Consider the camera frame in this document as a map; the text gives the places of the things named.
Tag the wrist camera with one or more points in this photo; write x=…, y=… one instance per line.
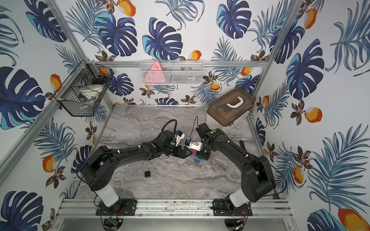
x=193, y=145
x=178, y=136

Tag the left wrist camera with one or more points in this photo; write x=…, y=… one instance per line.
x=178, y=136

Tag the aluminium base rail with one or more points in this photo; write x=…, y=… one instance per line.
x=166, y=208

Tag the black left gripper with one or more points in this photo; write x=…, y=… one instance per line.
x=181, y=149

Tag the brown lidded storage box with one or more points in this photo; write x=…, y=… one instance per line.
x=230, y=109

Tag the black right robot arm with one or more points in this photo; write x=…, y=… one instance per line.
x=257, y=178

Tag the white object in basket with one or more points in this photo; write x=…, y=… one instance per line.
x=90, y=92

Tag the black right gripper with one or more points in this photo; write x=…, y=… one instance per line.
x=204, y=156

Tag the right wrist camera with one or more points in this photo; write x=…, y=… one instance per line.
x=193, y=145

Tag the black wire basket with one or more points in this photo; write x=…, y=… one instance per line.
x=83, y=74

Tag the pink triangle object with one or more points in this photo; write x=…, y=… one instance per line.
x=155, y=75

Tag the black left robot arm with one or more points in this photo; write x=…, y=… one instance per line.
x=164, y=138

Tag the white wire shelf basket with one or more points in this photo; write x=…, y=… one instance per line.
x=177, y=72

